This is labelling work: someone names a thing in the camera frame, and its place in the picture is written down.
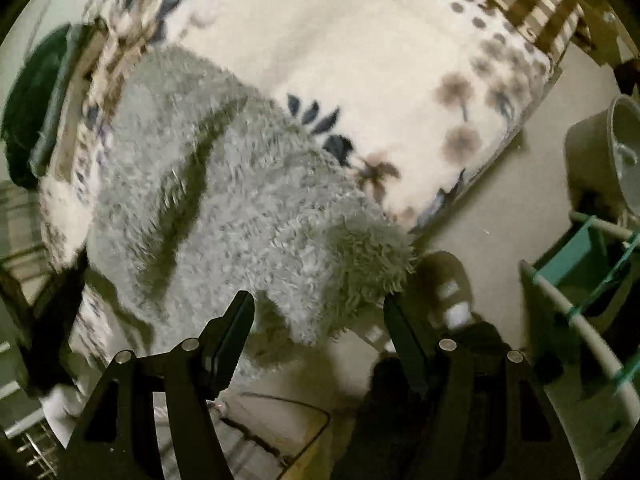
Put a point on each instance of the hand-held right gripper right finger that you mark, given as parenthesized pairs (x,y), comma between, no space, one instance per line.
(407,345)

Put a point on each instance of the small open cardboard box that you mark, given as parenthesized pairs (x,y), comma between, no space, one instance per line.
(602,30)

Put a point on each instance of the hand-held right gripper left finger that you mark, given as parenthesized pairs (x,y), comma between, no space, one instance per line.
(232,340)

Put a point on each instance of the plaid green curtain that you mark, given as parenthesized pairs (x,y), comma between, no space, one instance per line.
(20,230)

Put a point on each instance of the metal pot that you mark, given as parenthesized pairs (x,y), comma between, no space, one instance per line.
(620,145)

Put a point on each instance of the grey fleece pants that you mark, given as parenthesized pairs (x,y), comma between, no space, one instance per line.
(225,210)

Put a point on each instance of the bed with floral cover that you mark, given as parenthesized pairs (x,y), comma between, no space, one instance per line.
(375,35)

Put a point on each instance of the folded dark teal cloth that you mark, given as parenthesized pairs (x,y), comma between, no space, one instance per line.
(35,110)

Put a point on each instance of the teal and white rack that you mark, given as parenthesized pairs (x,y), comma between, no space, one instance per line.
(580,280)

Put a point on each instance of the clear plastic container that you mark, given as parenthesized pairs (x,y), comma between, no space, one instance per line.
(275,430)

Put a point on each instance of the grey slipper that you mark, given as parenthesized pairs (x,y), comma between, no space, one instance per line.
(445,270)

